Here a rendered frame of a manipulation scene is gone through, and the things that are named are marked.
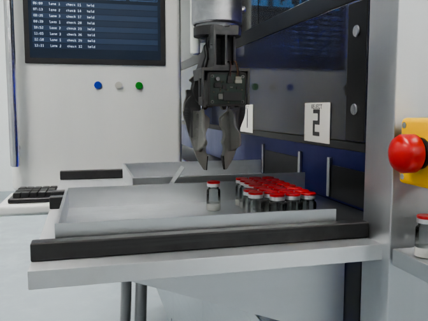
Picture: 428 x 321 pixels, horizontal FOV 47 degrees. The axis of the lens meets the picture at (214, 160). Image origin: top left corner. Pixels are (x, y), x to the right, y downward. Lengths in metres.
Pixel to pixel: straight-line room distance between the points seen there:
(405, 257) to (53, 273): 0.38
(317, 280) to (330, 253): 0.11
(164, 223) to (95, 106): 0.96
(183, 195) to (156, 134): 0.69
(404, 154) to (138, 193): 0.46
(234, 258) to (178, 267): 0.06
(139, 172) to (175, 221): 0.60
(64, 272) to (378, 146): 0.38
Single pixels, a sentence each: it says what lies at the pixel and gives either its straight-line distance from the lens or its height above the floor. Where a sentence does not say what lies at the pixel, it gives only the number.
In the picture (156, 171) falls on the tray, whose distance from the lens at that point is 1.18.
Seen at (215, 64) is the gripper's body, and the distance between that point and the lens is 0.70.
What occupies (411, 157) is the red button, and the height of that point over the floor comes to 0.99.
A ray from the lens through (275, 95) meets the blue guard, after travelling 0.93.
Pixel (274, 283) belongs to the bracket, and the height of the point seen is 0.81.
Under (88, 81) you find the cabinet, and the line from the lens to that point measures 1.51.
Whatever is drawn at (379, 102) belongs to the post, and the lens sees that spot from 0.62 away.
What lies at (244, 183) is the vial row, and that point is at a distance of 0.77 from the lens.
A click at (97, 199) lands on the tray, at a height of 0.89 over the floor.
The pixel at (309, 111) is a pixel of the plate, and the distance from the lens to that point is 0.79.
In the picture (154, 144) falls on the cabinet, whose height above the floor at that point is 0.93.
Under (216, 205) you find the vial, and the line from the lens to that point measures 0.77.
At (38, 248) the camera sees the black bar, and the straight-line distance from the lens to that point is 0.56.
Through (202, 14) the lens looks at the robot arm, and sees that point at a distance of 0.73.
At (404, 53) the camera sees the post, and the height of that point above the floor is 1.10.
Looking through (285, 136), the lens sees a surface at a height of 0.99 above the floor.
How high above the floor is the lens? 1.04
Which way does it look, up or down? 6 degrees down
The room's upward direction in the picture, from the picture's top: straight up
